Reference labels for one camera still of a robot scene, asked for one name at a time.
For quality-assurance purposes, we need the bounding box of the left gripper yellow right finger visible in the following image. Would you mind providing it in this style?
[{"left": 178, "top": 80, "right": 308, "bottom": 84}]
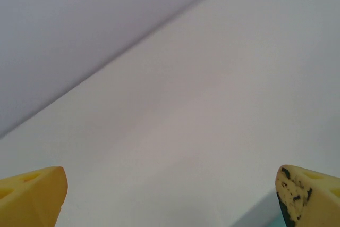
[{"left": 274, "top": 164, "right": 340, "bottom": 227}]

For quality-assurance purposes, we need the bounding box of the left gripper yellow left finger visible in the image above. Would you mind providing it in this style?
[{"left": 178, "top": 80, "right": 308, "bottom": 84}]
[{"left": 0, "top": 166, "right": 69, "bottom": 227}]

